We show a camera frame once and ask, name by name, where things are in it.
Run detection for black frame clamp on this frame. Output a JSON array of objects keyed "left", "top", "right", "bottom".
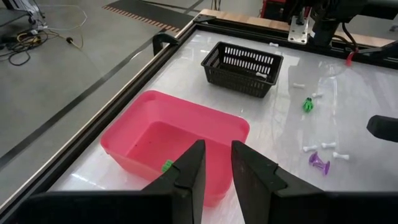
[{"left": 152, "top": 32, "right": 180, "bottom": 57}]

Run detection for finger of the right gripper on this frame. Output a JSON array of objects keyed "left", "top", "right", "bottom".
[{"left": 366, "top": 114, "right": 398, "bottom": 143}]

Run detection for silver mounting bracket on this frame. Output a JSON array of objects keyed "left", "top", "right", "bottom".
[{"left": 287, "top": 15, "right": 310, "bottom": 45}]

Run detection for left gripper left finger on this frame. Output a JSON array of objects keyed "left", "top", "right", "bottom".
[{"left": 15, "top": 139, "right": 206, "bottom": 224}]

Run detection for pink plastic bin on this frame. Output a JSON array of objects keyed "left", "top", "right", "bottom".
[{"left": 99, "top": 90, "right": 251, "bottom": 208}]

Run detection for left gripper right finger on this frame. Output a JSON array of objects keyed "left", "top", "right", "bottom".
[{"left": 231, "top": 139, "right": 398, "bottom": 224}]

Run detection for black orange-striped floor mat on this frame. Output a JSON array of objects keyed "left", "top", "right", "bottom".
[{"left": 102, "top": 0, "right": 195, "bottom": 34}]

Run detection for yellow cable with black plug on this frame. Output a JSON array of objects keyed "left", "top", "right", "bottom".
[{"left": 65, "top": 36, "right": 84, "bottom": 50}]

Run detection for light wooden table board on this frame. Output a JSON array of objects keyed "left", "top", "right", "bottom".
[{"left": 198, "top": 8, "right": 396, "bottom": 48}]

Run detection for black slotted plastic basket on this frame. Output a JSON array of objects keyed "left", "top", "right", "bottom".
[{"left": 200, "top": 41, "right": 284, "bottom": 99}]

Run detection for purple translucent plastic decoration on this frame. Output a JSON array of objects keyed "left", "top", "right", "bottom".
[{"left": 308, "top": 151, "right": 331, "bottom": 176}]

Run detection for green plastic skeleton hand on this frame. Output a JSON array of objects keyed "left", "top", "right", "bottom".
[
  {"left": 160, "top": 159, "right": 174, "bottom": 174},
  {"left": 302, "top": 97, "right": 314, "bottom": 113}
]

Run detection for red cable tie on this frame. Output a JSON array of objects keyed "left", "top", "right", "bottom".
[{"left": 345, "top": 46, "right": 360, "bottom": 67}]

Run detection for tangled floor cables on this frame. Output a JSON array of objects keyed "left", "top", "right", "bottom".
[{"left": 0, "top": 26, "right": 50, "bottom": 67}]

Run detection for red black equipment box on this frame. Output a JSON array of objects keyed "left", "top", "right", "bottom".
[{"left": 260, "top": 0, "right": 292, "bottom": 20}]

